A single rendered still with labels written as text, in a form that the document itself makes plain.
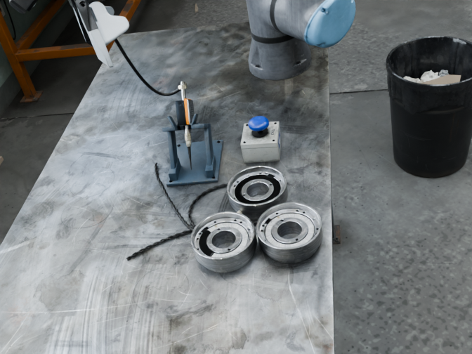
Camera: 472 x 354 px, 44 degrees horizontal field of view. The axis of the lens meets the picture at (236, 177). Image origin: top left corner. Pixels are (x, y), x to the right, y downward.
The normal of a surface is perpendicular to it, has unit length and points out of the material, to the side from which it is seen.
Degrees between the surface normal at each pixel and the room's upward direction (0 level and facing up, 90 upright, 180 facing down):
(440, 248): 0
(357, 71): 0
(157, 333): 0
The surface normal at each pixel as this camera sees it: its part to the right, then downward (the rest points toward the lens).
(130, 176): -0.16, -0.76
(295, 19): -0.78, 0.44
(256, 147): -0.11, 0.65
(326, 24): 0.64, 0.51
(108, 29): 0.16, -0.14
